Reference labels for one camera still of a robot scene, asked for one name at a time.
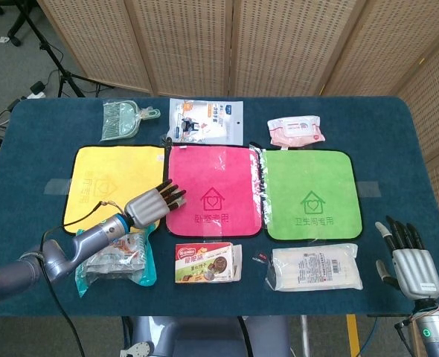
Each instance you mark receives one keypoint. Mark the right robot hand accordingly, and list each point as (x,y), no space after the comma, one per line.
(416,267)

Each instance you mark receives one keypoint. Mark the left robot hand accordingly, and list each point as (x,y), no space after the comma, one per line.
(147,210)

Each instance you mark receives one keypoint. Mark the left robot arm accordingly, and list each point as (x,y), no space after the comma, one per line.
(93,238)

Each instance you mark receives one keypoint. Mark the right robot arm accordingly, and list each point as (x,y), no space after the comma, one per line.
(435,334)

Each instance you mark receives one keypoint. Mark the yellow cloth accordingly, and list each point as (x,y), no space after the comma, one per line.
(104,167)

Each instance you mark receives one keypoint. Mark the pink cloth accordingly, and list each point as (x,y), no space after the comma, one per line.
(212,167)

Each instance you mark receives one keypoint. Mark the red white biscuit box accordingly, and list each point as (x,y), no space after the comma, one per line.
(204,264)

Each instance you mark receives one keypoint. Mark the green cloth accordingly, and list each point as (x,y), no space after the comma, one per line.
(309,175)

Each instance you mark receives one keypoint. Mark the teal clear snack bag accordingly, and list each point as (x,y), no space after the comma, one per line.
(130,260)

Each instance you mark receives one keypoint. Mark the green dustpan brush set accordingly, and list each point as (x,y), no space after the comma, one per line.
(121,122)

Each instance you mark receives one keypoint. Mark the clear tape piece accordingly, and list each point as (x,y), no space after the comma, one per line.
(368,189)
(57,186)

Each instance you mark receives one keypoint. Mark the clear pack of white sticks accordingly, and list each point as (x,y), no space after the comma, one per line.
(316,267)

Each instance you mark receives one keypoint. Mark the white printed flat package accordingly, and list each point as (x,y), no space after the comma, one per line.
(204,122)

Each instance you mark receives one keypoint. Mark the blue table cover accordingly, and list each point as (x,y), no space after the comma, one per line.
(383,148)

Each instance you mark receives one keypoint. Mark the white table leg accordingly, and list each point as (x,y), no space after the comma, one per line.
(305,334)

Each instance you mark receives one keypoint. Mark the grey robot torso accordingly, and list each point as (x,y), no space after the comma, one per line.
(204,338)

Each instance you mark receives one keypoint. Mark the white power strip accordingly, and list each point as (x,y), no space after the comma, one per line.
(37,89)

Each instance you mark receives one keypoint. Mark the pink wet wipes pack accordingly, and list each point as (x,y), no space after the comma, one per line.
(297,130)

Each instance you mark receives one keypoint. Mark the woven wooden folding screen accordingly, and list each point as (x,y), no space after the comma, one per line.
(189,44)

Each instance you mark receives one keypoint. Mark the black tripod stand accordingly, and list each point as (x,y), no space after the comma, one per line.
(45,47)

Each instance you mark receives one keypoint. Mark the black office chair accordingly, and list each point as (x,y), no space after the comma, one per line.
(16,26)

